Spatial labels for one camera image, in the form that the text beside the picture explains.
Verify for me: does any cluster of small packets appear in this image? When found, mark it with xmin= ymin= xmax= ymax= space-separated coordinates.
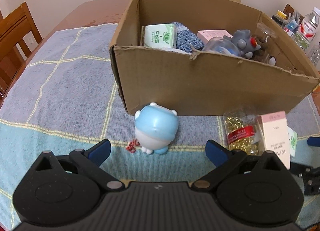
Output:
xmin=284 ymin=10 xmax=305 ymax=37

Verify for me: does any yellow-lidded dark jar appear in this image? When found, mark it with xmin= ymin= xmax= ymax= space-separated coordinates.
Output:
xmin=271 ymin=10 xmax=288 ymax=26

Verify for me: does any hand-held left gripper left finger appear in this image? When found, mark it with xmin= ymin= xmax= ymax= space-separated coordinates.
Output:
xmin=34 ymin=139 xmax=125 ymax=192

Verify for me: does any blue knitted cloth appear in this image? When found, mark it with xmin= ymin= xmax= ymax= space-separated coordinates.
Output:
xmin=172 ymin=21 xmax=206 ymax=53

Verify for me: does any checked blue towel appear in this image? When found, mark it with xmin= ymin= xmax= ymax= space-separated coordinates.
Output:
xmin=0 ymin=23 xmax=320 ymax=231

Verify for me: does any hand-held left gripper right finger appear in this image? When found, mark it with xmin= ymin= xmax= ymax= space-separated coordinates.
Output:
xmin=191 ymin=139 xmax=286 ymax=191

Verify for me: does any plastic water bottle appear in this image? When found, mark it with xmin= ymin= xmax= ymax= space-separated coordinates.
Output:
xmin=297 ymin=7 xmax=320 ymax=51

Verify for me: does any cardboard box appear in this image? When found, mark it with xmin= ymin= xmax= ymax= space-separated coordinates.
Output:
xmin=109 ymin=0 xmax=320 ymax=117

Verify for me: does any blue and white toy figure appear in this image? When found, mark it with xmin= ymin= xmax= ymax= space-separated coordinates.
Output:
xmin=134 ymin=102 xmax=179 ymax=155

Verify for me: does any clear plastic jar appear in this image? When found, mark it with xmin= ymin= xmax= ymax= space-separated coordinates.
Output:
xmin=202 ymin=37 xmax=242 ymax=57

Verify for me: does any green tissue pack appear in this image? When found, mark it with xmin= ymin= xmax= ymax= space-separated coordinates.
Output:
xmin=140 ymin=23 xmax=178 ymax=49

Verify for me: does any green and white sachet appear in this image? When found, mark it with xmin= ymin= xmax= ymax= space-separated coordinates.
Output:
xmin=287 ymin=126 xmax=298 ymax=158

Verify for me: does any small red bead charm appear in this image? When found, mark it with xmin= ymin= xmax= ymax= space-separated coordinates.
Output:
xmin=125 ymin=139 xmax=139 ymax=154

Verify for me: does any pink cosmetic box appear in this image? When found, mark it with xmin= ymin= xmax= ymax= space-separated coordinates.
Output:
xmin=197 ymin=29 xmax=234 ymax=46

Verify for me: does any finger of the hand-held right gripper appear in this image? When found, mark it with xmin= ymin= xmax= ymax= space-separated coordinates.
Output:
xmin=289 ymin=162 xmax=320 ymax=196
xmin=307 ymin=135 xmax=320 ymax=147

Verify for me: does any tall pale cosmetic box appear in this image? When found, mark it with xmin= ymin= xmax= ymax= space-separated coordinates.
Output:
xmin=257 ymin=110 xmax=292 ymax=170

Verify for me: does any wooden chair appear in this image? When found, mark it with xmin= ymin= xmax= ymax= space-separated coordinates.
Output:
xmin=0 ymin=2 xmax=43 ymax=102
xmin=282 ymin=4 xmax=298 ymax=17

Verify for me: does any grey toy figure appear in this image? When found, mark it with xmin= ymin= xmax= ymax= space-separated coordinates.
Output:
xmin=223 ymin=29 xmax=261 ymax=60

